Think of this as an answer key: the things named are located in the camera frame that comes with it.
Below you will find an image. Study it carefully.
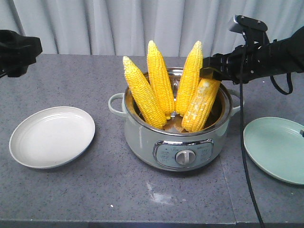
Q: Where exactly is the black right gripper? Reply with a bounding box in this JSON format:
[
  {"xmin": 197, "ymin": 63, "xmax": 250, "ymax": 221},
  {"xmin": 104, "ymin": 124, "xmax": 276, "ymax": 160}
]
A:
[{"xmin": 199, "ymin": 45, "xmax": 261, "ymax": 84}]

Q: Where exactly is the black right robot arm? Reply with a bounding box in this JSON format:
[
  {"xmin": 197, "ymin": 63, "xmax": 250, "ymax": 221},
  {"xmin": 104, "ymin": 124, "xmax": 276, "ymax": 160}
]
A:
[{"xmin": 199, "ymin": 28, "xmax": 304, "ymax": 84}]

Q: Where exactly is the white beige plate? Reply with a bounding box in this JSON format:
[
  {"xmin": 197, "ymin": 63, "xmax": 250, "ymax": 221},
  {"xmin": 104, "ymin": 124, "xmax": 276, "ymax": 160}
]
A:
[{"xmin": 9, "ymin": 106, "xmax": 95, "ymax": 169}]

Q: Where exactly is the green electric cooking pot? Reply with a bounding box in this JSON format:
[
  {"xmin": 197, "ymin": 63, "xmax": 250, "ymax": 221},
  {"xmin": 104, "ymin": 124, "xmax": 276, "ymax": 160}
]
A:
[{"xmin": 108, "ymin": 85, "xmax": 240, "ymax": 171}]

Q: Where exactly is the grey curtain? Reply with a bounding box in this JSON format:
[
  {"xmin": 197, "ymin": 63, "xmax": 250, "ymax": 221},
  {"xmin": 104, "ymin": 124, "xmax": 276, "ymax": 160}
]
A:
[{"xmin": 0, "ymin": 0, "xmax": 304, "ymax": 57}]

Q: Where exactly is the black cable right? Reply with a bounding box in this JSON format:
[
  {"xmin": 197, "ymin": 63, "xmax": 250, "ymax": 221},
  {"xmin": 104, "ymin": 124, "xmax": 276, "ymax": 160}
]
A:
[{"xmin": 238, "ymin": 35, "xmax": 293, "ymax": 228}]

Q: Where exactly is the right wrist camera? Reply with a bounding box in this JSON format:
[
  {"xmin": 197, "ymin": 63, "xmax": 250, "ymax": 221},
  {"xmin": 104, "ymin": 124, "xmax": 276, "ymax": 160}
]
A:
[{"xmin": 228, "ymin": 15, "xmax": 268, "ymax": 34}]

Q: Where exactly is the pale frosted corn cob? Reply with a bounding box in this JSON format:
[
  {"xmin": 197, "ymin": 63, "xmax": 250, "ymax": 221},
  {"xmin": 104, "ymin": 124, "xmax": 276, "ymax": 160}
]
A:
[{"xmin": 181, "ymin": 78, "xmax": 221, "ymax": 133}]

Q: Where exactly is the light green plate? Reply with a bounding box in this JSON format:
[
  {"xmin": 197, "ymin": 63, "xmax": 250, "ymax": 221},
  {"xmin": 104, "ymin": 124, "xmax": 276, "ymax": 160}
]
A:
[{"xmin": 243, "ymin": 117, "xmax": 304, "ymax": 185}]

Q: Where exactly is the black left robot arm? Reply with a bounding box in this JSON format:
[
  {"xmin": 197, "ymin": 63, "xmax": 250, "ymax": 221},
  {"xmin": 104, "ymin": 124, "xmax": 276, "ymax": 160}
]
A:
[{"xmin": 0, "ymin": 29, "xmax": 43, "ymax": 77}]

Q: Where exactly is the yellow corn cob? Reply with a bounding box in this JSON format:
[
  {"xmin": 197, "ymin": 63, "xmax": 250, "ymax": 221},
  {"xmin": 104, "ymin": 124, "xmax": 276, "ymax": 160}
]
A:
[
  {"xmin": 123, "ymin": 56, "xmax": 167, "ymax": 129},
  {"xmin": 147, "ymin": 40, "xmax": 175, "ymax": 120},
  {"xmin": 175, "ymin": 41, "xmax": 203, "ymax": 116}
]

